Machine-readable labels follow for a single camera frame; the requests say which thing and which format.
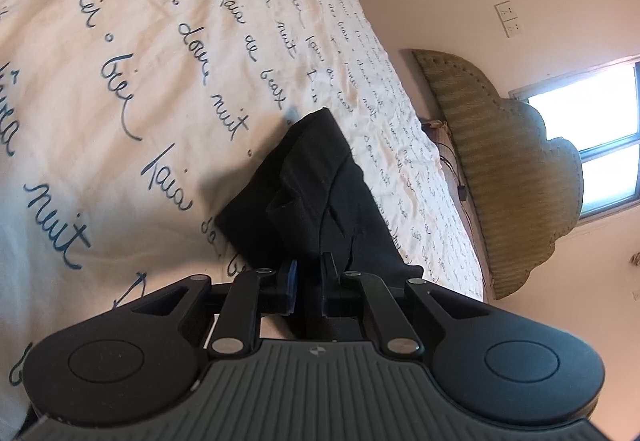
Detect pillow with black cable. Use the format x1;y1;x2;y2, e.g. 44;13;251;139
422;118;476;227

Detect window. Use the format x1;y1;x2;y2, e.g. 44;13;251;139
509;54;640;224

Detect olive padded headboard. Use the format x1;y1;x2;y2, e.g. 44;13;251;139
410;48;585;301

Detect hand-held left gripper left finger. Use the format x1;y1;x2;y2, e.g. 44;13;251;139
131;259;300;358

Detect black pants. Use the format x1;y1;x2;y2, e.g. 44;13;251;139
219;108;426;342

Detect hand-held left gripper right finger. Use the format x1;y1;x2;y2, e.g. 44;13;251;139
321;252;493;357

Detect white script printed blanket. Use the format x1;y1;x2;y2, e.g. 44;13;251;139
0;0;487;438

